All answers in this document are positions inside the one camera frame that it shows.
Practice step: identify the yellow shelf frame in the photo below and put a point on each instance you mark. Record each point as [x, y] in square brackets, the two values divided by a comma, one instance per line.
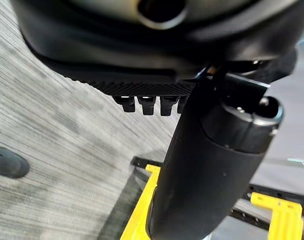
[139, 207]

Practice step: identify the black perforated shelf rail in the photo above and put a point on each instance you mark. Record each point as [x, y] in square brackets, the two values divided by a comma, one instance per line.
[256, 212]

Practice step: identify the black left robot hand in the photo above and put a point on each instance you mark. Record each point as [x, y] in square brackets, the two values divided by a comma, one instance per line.
[196, 160]

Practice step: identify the dark robot foot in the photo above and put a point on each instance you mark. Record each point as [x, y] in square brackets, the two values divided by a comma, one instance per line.
[7, 162]

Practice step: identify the yellow shelf bracket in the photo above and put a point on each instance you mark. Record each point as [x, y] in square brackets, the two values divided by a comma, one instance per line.
[281, 212]

